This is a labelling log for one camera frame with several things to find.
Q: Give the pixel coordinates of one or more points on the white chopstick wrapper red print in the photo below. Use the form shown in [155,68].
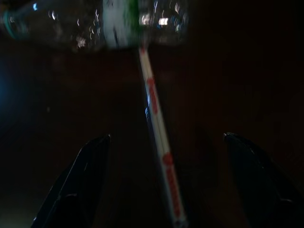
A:
[158,128]

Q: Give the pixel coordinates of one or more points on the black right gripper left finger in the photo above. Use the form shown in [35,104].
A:
[78,180]

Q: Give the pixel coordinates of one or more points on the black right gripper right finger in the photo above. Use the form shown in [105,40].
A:
[259,183]

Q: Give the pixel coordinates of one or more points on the clear plastic bottle green label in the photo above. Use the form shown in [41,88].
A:
[95,22]

